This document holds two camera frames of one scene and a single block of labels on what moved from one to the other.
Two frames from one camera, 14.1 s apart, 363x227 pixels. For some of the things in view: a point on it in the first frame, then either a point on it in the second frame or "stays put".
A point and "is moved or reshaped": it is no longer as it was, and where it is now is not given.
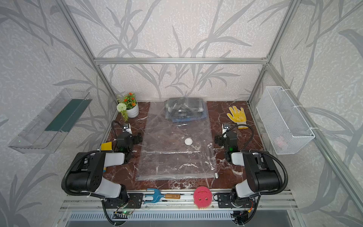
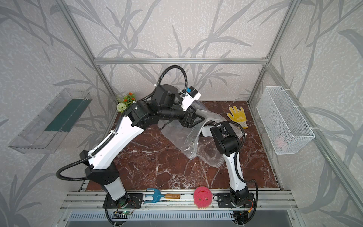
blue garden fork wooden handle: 157,195 stays put
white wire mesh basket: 285,126 stays put
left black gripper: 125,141 → 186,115
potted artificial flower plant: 128,105 stays put
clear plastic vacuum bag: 177,143 is moved or reshaped
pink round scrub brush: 203,197 stays put
